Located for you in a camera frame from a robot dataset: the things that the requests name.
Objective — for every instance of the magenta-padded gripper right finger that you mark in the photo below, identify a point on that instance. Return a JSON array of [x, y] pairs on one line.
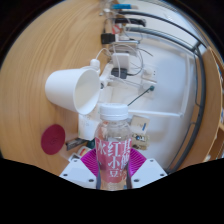
[[141, 168]]

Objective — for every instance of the black charger block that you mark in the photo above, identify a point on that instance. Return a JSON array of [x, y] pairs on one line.
[[118, 72]]

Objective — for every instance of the small blue bottle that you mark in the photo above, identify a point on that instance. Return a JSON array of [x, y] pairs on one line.
[[121, 6]]

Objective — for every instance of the flat round red coaster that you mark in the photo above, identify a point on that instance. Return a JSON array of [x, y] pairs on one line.
[[52, 140]]

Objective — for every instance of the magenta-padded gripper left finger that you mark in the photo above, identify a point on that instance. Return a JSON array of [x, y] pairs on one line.
[[87, 166]]

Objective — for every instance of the grey metal desk frame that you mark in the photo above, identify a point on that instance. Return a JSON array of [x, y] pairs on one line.
[[201, 100]]

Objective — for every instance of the clear pink-labelled drink bottle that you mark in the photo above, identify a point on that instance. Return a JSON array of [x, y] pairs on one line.
[[113, 156]]

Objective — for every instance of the white plastic cup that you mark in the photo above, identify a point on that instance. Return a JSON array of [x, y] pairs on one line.
[[66, 88]]

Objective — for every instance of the white power adapter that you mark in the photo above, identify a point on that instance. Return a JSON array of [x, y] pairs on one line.
[[120, 61]]

